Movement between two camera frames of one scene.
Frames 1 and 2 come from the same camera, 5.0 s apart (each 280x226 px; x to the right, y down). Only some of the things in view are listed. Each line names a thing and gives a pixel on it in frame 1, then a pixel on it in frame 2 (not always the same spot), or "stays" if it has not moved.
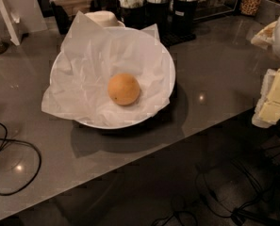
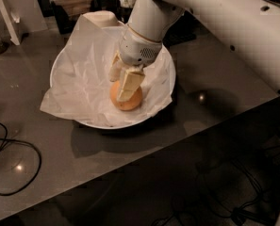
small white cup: [105, 19] stays
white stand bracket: [8, 18] stays
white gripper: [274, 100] -> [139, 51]
